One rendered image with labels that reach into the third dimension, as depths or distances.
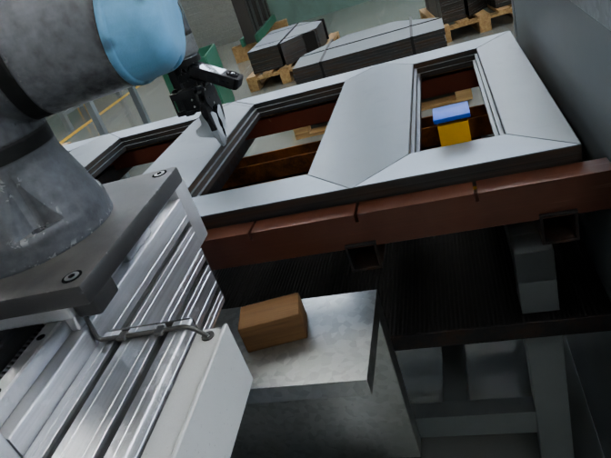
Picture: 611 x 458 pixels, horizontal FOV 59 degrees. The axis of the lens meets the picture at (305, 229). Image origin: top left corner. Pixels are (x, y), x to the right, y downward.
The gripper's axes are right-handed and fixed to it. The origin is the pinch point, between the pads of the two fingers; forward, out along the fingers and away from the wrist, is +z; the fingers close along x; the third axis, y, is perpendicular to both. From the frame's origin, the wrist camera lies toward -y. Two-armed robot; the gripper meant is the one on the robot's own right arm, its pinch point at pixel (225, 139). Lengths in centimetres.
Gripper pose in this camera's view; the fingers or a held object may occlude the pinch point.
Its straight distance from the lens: 130.2
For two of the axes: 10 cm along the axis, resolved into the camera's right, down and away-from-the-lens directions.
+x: -1.8, 5.2, -8.3
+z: 2.9, 8.4, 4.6
